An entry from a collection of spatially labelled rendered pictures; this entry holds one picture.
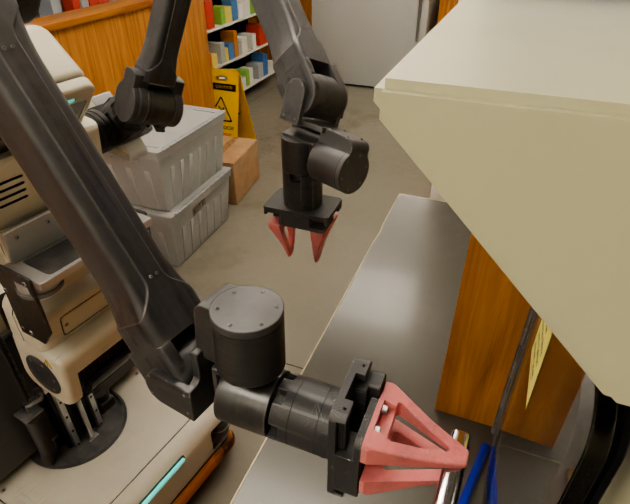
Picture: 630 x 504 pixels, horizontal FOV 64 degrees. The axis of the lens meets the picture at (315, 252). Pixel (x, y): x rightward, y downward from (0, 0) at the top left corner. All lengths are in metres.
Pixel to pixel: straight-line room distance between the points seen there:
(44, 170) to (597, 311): 0.40
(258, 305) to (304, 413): 0.09
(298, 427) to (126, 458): 1.21
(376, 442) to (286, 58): 0.49
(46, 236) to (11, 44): 0.58
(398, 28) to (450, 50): 5.05
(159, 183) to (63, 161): 2.01
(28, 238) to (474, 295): 0.74
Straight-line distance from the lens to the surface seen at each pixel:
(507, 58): 0.18
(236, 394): 0.43
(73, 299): 1.15
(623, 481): 0.27
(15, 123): 0.47
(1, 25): 0.49
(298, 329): 2.26
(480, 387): 0.74
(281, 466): 0.73
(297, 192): 0.71
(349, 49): 5.41
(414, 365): 0.85
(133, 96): 1.00
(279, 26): 0.74
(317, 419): 0.41
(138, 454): 1.60
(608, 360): 0.19
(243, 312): 0.39
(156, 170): 2.42
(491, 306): 0.65
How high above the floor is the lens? 1.55
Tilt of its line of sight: 35 degrees down
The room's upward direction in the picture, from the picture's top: straight up
